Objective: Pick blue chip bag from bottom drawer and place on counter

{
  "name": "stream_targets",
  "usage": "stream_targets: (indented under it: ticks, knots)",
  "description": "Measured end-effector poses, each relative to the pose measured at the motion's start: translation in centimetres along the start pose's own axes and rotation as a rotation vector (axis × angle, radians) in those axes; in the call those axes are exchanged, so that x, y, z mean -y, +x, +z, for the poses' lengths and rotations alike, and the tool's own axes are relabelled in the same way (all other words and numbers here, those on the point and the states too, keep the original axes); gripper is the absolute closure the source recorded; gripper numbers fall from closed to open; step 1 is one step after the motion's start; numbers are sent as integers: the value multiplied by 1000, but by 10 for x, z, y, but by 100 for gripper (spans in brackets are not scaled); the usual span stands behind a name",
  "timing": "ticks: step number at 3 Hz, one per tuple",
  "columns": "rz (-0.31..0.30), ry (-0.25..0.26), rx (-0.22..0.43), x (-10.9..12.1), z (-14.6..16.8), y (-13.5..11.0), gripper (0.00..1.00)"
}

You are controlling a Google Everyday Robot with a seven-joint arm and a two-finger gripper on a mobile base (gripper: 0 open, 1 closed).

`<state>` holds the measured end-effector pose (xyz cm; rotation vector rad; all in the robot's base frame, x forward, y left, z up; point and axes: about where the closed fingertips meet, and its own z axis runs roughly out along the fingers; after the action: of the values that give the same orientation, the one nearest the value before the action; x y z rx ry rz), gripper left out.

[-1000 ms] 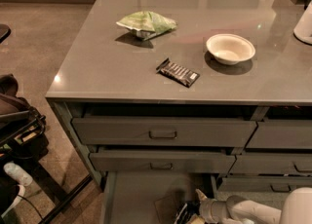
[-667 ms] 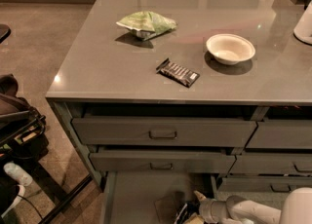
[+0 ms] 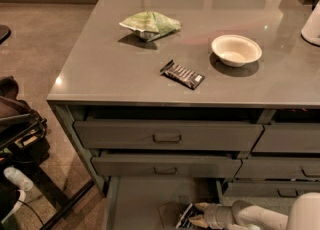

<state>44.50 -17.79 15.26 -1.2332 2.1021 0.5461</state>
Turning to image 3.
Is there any top right drawer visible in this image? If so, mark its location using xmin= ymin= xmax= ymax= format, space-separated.
xmin=253 ymin=109 xmax=320 ymax=153

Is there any middle left drawer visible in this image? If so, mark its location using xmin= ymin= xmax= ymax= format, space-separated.
xmin=91 ymin=153 xmax=241 ymax=178

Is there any open bottom left drawer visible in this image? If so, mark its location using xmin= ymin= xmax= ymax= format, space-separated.
xmin=102 ymin=176 xmax=220 ymax=230

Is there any dark chocolate bar wrapper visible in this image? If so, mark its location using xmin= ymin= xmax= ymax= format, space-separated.
xmin=160 ymin=60 xmax=205 ymax=90

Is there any grey counter cabinet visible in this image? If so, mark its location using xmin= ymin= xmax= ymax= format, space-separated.
xmin=48 ymin=0 xmax=312 ymax=190

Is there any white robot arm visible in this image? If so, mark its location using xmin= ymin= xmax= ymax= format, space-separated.
xmin=209 ymin=2 xmax=320 ymax=230

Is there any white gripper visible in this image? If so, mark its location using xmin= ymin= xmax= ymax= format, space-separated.
xmin=188 ymin=202 xmax=248 ymax=230

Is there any top left drawer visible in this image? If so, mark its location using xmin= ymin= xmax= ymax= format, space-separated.
xmin=74 ymin=118 xmax=263 ymax=151

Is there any green chip bag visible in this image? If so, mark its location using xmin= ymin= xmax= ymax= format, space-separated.
xmin=119 ymin=11 xmax=182 ymax=42

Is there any middle right drawer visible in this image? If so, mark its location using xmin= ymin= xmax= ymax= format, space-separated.
xmin=236 ymin=157 xmax=320 ymax=179

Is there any dark round stool edge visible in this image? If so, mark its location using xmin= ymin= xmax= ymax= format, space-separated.
xmin=0 ymin=25 xmax=11 ymax=44

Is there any blue chip bag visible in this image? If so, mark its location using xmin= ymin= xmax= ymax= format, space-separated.
xmin=176 ymin=203 xmax=202 ymax=229

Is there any white paper bowl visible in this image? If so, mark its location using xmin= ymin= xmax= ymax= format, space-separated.
xmin=211 ymin=35 xmax=262 ymax=67

